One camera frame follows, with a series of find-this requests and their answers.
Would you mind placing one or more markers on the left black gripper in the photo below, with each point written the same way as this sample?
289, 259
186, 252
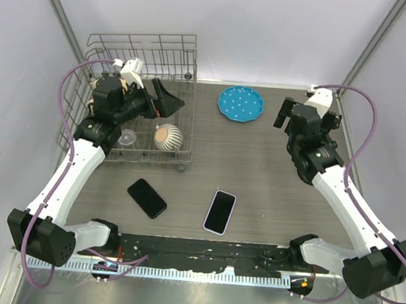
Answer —
166, 105

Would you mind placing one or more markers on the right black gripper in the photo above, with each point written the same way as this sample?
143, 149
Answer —
285, 111

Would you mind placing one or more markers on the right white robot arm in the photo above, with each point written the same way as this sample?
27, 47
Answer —
377, 259

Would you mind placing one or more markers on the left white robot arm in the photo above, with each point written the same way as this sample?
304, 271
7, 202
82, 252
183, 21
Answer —
40, 230

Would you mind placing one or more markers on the black phone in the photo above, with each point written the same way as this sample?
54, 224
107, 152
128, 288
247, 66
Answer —
147, 198

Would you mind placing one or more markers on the blue dotted plate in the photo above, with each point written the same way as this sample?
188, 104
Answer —
240, 104

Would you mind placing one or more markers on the clear glass cup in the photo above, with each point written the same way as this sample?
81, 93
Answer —
128, 140

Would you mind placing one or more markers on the grey wire dish rack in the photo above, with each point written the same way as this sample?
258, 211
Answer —
170, 58

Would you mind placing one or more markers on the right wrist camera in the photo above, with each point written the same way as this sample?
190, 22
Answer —
320, 99

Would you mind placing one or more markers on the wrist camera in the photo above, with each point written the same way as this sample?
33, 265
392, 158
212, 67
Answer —
320, 99
130, 72

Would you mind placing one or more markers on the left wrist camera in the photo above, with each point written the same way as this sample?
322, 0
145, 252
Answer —
130, 72

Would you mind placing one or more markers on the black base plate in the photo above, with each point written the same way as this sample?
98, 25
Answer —
207, 256

